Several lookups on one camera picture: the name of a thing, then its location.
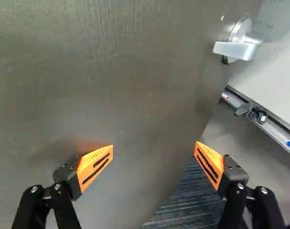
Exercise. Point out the whiteboard with metal tray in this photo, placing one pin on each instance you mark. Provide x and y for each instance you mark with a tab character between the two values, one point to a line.
273	83

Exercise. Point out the black whiteboard eraser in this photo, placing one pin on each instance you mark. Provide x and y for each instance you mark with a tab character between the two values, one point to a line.
253	113

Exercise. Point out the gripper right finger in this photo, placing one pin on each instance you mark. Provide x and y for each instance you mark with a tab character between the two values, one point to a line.
210	164

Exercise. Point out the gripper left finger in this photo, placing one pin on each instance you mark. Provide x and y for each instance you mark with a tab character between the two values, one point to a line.
92	167

